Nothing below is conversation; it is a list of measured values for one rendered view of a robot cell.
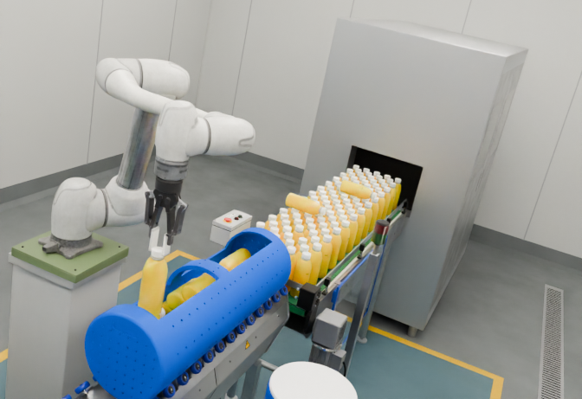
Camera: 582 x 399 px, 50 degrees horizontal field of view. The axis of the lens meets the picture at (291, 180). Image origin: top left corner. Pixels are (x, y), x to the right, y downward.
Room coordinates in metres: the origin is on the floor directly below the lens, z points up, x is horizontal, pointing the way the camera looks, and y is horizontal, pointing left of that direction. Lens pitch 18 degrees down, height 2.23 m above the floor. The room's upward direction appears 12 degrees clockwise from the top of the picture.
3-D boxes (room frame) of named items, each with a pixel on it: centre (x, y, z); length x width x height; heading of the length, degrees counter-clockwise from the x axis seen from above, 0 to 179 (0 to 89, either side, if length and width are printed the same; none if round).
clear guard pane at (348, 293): (2.88, -0.45, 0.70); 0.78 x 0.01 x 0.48; 159
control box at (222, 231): (2.68, 0.23, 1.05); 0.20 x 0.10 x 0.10; 159
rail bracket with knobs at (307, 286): (2.35, -0.17, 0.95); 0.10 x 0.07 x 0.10; 69
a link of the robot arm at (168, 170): (1.62, 0.33, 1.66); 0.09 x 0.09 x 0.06
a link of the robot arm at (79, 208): (2.23, 0.80, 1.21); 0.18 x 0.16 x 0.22; 126
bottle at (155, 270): (1.61, 0.33, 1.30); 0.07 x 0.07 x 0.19
